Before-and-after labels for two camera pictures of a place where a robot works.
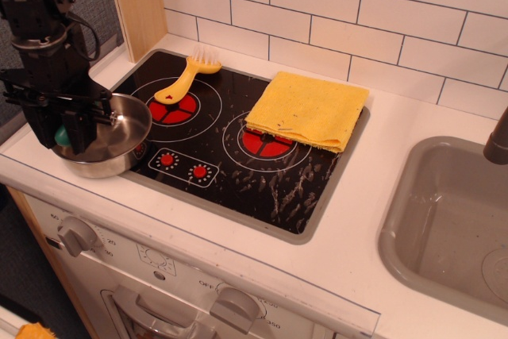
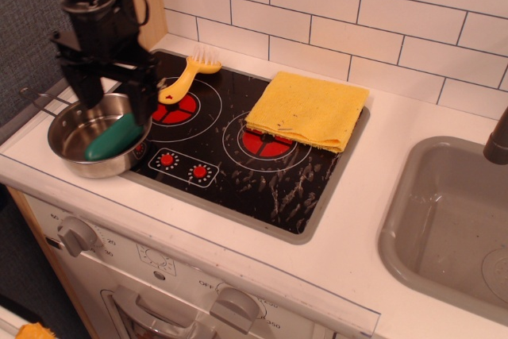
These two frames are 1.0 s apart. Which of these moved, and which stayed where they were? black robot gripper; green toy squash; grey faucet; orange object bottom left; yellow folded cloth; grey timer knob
Moved: green toy squash; black robot gripper
Stayed: yellow folded cloth; orange object bottom left; grey timer knob; grey faucet
